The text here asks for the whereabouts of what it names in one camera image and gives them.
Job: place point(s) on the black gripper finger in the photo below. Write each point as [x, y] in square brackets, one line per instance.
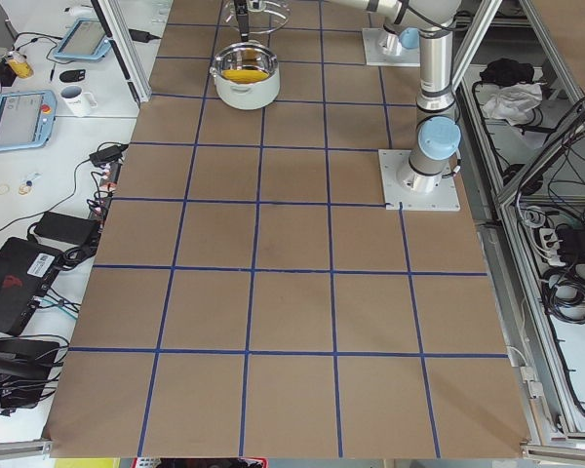
[242, 17]

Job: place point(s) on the glass pot lid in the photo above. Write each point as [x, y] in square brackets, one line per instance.
[266, 17]

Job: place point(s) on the yellow corn cob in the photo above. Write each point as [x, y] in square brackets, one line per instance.
[245, 75]

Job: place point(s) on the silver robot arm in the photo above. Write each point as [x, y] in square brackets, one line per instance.
[425, 26]

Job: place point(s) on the pale green cooking pot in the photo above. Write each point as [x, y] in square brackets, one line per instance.
[249, 54]

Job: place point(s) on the blue teach pendant far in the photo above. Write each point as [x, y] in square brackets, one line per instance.
[85, 41]

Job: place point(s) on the blue teach pendant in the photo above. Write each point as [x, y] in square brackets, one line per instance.
[85, 41]
[26, 119]

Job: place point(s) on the white mug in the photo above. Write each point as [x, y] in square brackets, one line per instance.
[80, 102]

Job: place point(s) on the black power adapter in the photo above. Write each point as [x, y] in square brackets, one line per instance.
[108, 155]

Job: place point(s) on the blue teach pendant near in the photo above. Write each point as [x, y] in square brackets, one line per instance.
[26, 119]

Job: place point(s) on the black cloth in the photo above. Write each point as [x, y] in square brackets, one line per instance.
[506, 72]

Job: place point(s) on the black power brick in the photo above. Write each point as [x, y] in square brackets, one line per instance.
[66, 228]

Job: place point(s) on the brown paper table cover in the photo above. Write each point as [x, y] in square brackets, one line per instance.
[251, 294]

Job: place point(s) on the white crumpled cloth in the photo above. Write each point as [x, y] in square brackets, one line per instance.
[514, 104]

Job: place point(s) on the black laptop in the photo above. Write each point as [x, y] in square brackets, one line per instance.
[27, 269]

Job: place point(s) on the aluminium frame post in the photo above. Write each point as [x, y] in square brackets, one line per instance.
[110, 16]

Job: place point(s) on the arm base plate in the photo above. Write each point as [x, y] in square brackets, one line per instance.
[404, 189]
[385, 48]

